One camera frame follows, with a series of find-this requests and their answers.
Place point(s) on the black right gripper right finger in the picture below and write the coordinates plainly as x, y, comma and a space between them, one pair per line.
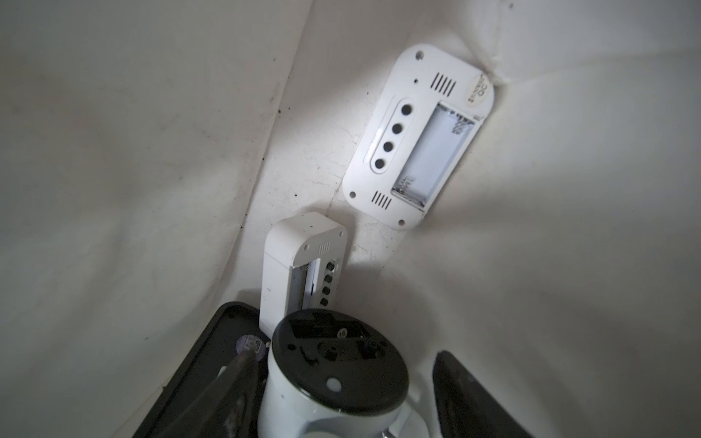
464, 407

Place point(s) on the small white upright digital clock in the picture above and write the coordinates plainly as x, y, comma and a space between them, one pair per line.
303, 260

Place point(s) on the white twin bell alarm clock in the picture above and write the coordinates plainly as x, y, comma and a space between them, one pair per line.
332, 375

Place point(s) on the white canvas bag yellow handles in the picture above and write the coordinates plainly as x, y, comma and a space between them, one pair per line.
147, 148

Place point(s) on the green square analog clock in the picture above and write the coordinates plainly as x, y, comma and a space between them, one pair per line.
233, 328

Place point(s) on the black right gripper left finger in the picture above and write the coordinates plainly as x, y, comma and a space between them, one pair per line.
225, 408

